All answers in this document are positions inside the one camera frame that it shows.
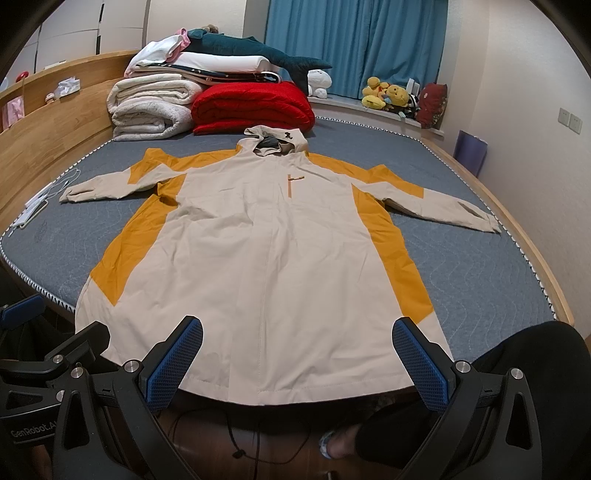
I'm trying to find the person's black trouser leg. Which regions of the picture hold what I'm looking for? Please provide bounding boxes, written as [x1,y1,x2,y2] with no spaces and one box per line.
[355,321,590,479]

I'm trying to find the white plush toy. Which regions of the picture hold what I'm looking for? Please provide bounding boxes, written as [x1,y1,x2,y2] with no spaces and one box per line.
[308,69,332,99]

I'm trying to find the dark red cushion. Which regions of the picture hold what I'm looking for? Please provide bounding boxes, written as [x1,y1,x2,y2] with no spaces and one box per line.
[416,83,448,129]

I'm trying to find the teal shark plush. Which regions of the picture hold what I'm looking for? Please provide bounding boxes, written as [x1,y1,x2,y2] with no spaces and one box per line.
[186,29,332,94]

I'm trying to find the white folded bedding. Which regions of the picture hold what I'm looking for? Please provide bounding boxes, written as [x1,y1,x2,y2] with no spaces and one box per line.
[124,30,281,85]

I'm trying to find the white charging cable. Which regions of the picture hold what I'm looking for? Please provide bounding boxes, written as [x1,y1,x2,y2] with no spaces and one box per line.
[8,168,82,232]

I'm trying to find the white wall switches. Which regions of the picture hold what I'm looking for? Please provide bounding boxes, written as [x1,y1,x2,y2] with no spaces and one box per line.
[558,108,583,134]

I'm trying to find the yellow plush toys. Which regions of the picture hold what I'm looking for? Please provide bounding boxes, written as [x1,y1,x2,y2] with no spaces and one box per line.
[362,76,411,111]

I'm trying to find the cream folded quilt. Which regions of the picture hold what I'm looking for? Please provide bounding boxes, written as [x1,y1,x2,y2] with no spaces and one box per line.
[106,74,204,141]

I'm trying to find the white wardrobe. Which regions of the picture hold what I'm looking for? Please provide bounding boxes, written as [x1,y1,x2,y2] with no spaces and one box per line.
[7,0,247,82]

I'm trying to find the tissue pack on headboard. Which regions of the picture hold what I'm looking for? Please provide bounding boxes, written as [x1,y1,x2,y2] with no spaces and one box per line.
[54,77,81,99]

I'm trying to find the person's foot in sandal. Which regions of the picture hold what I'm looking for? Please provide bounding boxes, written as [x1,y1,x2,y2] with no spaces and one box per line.
[318,425,360,460]

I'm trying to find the black floor cable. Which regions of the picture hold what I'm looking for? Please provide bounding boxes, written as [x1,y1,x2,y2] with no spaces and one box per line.
[170,414,316,464]

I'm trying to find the beige and orange hooded jacket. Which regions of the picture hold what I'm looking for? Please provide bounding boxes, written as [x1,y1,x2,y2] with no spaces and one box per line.
[61,125,500,406]

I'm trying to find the red folded blanket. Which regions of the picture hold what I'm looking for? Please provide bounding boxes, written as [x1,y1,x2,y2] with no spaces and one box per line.
[190,81,315,135]

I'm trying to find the blue curtain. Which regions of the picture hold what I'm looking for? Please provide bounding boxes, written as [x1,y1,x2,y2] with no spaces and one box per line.
[266,0,449,98]

